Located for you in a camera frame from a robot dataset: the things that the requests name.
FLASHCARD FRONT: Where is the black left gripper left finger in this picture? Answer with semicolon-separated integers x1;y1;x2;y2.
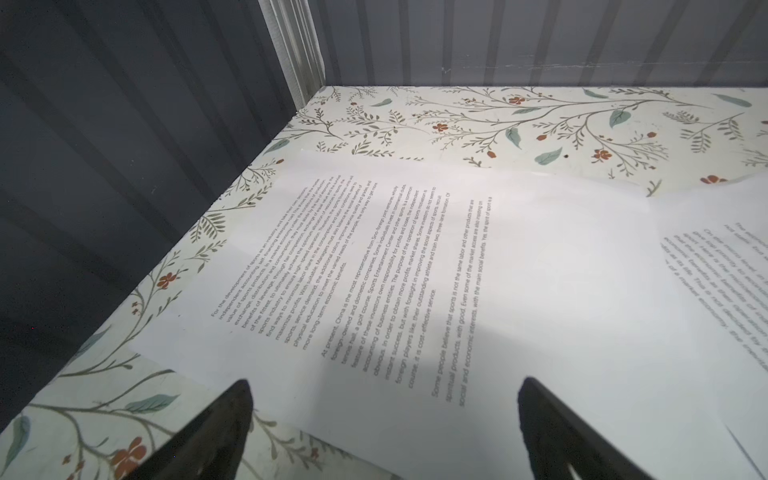
127;379;253;479

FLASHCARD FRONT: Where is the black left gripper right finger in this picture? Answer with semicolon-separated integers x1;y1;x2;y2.
517;377;650;479

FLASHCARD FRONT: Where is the white printed paper sheet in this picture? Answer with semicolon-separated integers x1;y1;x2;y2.
131;151;756;479

